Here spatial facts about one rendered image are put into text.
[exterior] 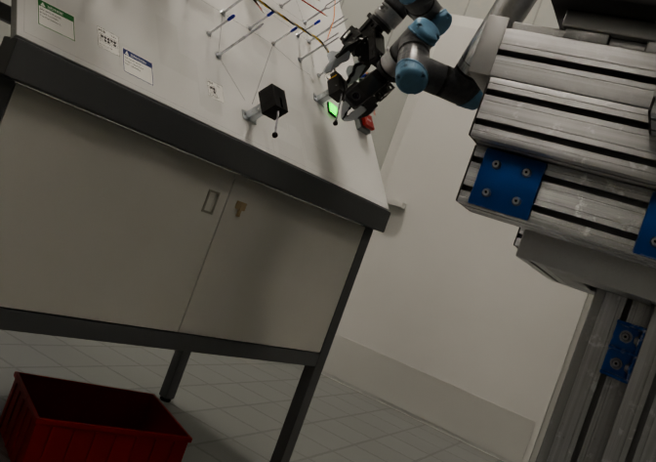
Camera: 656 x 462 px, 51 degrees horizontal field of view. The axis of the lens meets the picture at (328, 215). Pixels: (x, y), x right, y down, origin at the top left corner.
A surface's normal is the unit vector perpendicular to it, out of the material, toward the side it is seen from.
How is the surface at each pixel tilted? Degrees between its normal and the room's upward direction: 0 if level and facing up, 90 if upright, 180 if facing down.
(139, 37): 52
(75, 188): 90
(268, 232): 90
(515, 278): 90
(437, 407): 90
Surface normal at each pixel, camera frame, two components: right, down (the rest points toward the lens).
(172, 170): 0.73, 0.25
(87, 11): 0.79, -0.38
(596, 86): -0.43, -0.18
